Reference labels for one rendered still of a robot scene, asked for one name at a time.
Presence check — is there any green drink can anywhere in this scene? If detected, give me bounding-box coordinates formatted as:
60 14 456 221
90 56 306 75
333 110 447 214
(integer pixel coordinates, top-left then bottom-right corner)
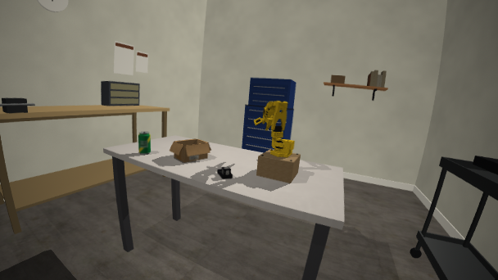
138 132 151 155

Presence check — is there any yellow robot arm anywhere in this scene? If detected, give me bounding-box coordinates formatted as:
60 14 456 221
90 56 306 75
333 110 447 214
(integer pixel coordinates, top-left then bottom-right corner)
263 101 292 158

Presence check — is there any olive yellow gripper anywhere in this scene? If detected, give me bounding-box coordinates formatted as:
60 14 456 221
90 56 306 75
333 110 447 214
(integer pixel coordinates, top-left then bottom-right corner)
253 115 274 131

